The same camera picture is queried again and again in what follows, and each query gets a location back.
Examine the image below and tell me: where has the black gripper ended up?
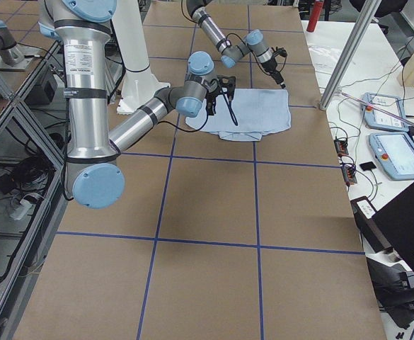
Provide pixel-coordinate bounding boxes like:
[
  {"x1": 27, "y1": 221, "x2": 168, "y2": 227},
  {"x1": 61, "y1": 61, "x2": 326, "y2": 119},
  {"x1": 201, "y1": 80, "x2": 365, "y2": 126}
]
[
  {"x1": 205, "y1": 75, "x2": 236, "y2": 117},
  {"x1": 259, "y1": 47, "x2": 287, "y2": 89}
]

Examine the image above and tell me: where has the light blue button shirt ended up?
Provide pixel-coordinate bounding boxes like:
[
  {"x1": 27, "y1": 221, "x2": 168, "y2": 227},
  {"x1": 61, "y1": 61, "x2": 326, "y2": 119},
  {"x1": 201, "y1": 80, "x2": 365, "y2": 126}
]
[{"x1": 185, "y1": 89, "x2": 291, "y2": 142}]

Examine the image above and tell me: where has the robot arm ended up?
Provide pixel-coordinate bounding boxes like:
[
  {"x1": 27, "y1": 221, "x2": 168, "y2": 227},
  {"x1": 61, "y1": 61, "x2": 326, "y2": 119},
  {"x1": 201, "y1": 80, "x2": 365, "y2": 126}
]
[
  {"x1": 39, "y1": 1, "x2": 233, "y2": 209},
  {"x1": 186, "y1": 1, "x2": 287, "y2": 89}
]

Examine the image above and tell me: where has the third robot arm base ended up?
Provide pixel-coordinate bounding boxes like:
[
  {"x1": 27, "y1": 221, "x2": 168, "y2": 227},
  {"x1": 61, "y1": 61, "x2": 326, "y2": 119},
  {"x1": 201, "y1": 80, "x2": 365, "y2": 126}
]
[{"x1": 0, "y1": 20, "x2": 39, "y2": 71}]

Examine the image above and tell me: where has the red cylinder bottle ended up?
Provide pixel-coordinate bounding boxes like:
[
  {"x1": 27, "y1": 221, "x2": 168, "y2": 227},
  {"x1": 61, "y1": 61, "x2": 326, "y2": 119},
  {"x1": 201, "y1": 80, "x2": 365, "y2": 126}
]
[{"x1": 306, "y1": 0, "x2": 324, "y2": 33}]

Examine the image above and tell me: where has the far teach pendant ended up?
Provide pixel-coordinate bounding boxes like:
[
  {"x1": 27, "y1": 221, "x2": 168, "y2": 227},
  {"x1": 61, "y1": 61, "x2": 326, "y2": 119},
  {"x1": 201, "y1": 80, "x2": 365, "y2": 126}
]
[{"x1": 361, "y1": 92, "x2": 409, "y2": 132}]

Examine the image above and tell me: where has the teach pendant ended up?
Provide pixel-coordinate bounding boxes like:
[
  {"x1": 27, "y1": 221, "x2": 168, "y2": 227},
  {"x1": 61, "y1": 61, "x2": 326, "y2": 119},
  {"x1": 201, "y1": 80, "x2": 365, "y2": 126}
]
[
  {"x1": 368, "y1": 132, "x2": 414, "y2": 181},
  {"x1": 361, "y1": 92, "x2": 409, "y2": 132}
]

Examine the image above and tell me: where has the near teach pendant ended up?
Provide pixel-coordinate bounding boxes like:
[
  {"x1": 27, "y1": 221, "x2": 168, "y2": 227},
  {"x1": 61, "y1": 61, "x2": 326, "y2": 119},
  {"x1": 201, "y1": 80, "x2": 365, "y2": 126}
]
[{"x1": 368, "y1": 132, "x2": 414, "y2": 181}]

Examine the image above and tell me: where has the black monitor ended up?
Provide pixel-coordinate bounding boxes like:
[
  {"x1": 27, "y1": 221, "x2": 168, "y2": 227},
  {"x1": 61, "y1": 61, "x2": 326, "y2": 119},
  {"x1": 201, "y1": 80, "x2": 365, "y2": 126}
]
[{"x1": 373, "y1": 182, "x2": 414, "y2": 271}]

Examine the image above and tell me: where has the grey aluminium frame post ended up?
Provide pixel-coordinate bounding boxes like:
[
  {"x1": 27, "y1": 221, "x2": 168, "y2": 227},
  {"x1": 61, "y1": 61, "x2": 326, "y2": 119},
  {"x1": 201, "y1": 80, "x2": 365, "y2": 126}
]
[{"x1": 319, "y1": 0, "x2": 381, "y2": 111}]

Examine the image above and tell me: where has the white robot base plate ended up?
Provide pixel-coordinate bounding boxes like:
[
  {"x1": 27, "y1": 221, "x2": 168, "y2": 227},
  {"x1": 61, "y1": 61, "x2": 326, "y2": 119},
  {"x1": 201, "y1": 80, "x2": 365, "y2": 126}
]
[{"x1": 113, "y1": 0, "x2": 170, "y2": 115}]

